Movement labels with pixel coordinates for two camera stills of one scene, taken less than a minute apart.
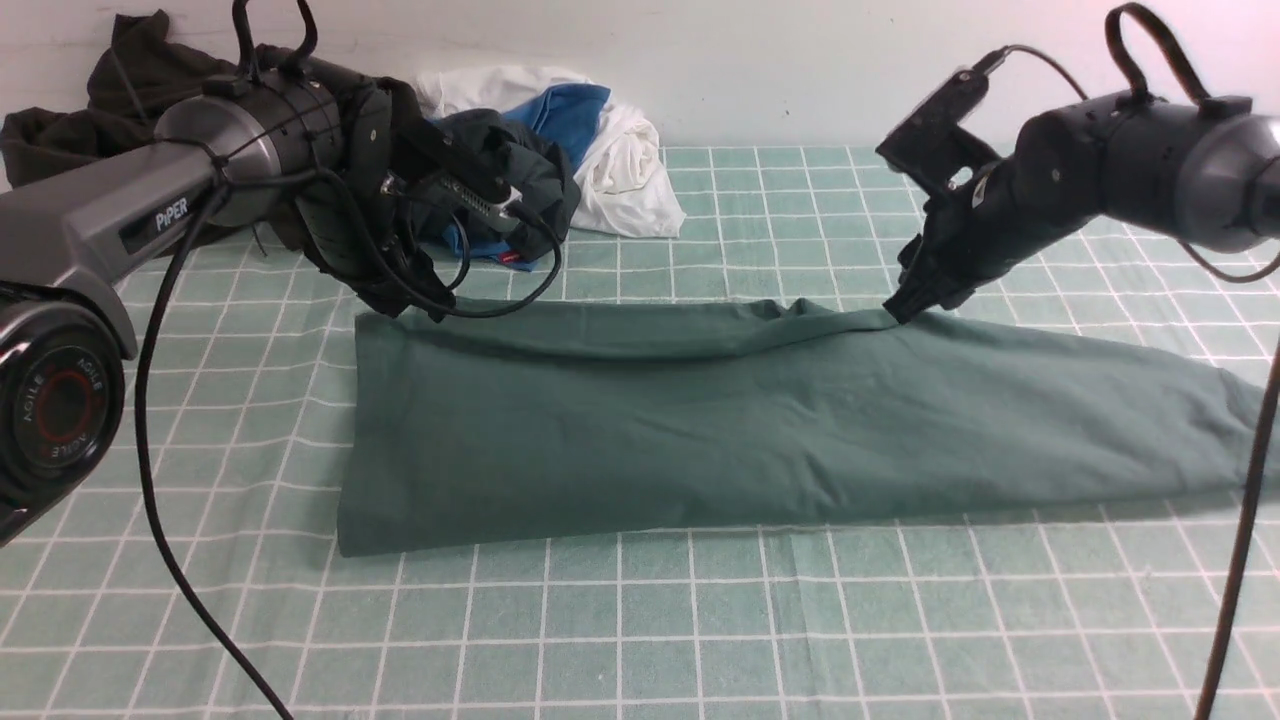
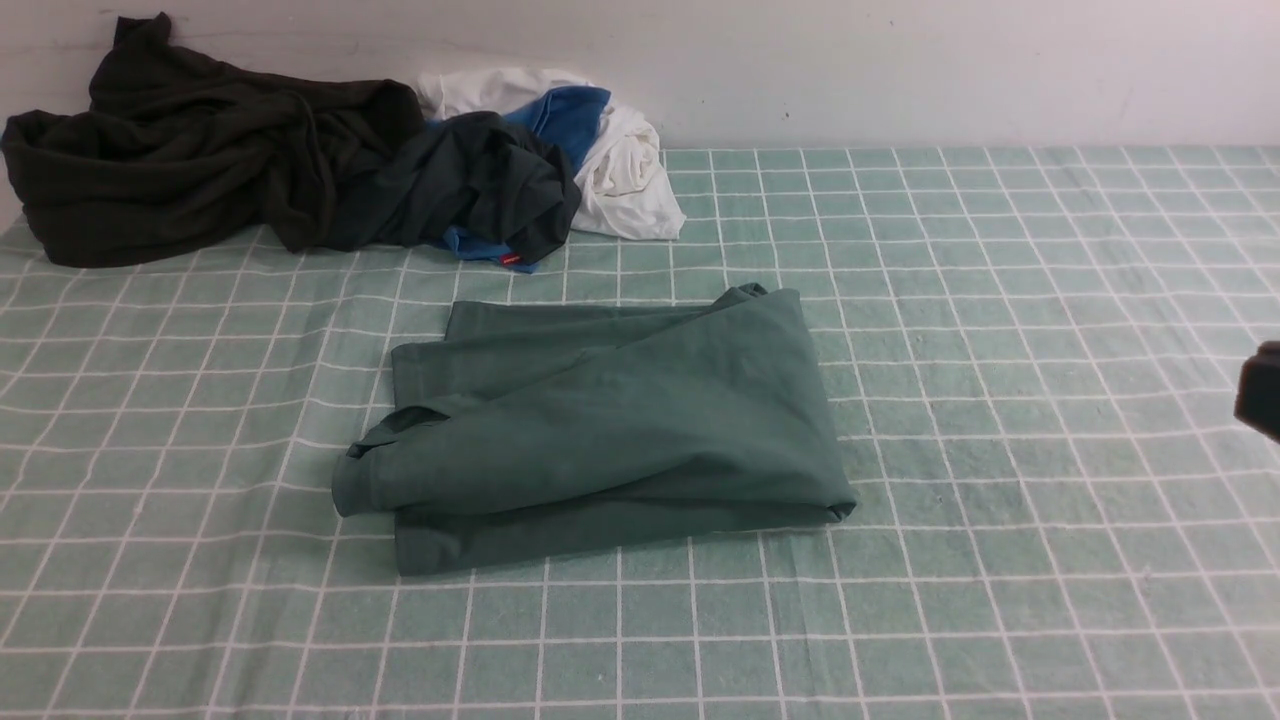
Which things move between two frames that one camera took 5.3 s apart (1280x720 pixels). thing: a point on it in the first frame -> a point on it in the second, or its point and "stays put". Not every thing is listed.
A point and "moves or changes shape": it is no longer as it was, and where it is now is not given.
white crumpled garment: [623, 184] stays put
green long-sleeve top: [498, 423] moves or changes shape
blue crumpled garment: [568, 116] stays put
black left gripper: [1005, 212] -> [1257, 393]
